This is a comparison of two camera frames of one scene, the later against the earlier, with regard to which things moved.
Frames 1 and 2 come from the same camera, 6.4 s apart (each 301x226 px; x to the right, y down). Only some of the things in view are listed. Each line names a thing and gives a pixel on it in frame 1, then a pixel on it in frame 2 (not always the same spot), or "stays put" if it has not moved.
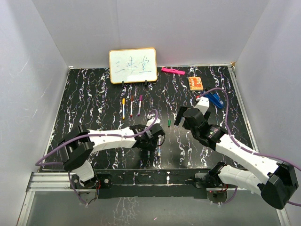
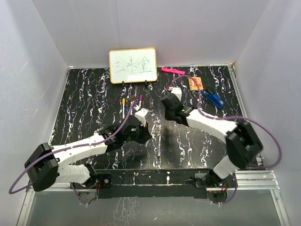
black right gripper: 180,115 to 167,116
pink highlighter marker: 172,70 stays put
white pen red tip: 131,115 stays put
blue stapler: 215,100 stays put
